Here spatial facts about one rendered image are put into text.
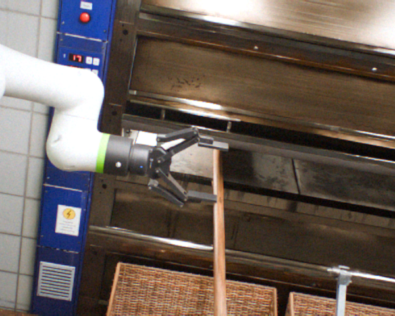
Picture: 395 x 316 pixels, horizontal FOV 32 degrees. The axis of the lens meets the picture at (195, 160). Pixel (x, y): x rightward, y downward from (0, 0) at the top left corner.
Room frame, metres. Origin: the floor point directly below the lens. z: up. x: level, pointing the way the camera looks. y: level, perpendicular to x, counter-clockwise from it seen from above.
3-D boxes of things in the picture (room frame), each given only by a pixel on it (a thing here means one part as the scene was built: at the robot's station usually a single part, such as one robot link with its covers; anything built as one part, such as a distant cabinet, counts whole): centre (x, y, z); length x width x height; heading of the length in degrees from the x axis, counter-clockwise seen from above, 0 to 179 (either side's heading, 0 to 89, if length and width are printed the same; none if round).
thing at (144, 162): (1.45, 0.10, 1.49); 0.09 x 0.07 x 0.08; 93
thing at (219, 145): (1.45, -0.03, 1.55); 0.07 x 0.03 x 0.01; 93
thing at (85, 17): (1.96, 0.39, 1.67); 0.03 x 0.02 x 0.06; 92
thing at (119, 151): (1.45, 0.18, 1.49); 0.12 x 0.06 x 0.09; 3
